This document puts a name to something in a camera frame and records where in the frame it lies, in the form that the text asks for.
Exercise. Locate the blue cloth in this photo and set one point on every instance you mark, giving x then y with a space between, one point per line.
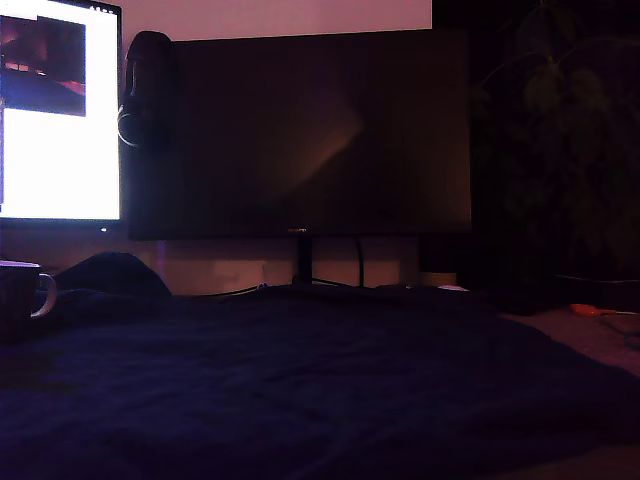
300 390

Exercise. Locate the lit computer monitor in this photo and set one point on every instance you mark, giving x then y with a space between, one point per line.
60 160

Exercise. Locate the pale round container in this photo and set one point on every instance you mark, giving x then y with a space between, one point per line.
438 278

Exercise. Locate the small white flat object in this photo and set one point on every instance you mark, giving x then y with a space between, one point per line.
453 287

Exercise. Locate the black headphones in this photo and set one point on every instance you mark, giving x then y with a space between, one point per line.
147 90

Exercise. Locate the dark computer monitor on stand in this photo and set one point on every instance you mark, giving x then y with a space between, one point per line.
300 135

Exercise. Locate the leafy house plant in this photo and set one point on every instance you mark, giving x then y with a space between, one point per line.
555 125

